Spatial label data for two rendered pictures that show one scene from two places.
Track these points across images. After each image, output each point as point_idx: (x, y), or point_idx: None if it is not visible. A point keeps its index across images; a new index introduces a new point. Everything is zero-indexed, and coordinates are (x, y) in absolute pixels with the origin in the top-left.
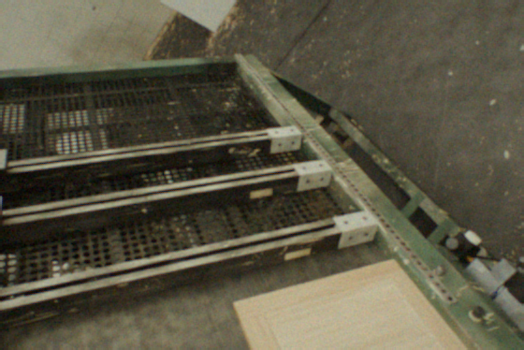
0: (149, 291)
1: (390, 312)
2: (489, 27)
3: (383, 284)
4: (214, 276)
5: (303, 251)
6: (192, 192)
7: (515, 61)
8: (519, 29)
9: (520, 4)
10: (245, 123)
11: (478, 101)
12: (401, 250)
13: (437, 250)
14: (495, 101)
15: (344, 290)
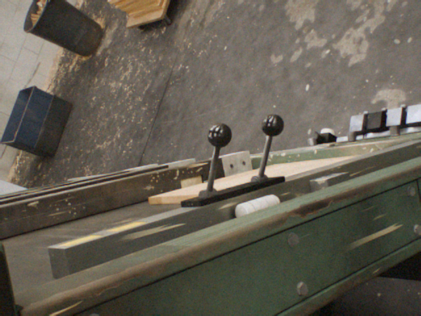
0: (61, 217)
1: (287, 168)
2: (277, 92)
3: (273, 168)
4: (122, 203)
5: (195, 179)
6: (72, 185)
7: (307, 99)
8: (298, 80)
9: (289, 68)
10: None
11: (298, 138)
12: (276, 153)
13: (305, 146)
14: (310, 130)
15: (243, 174)
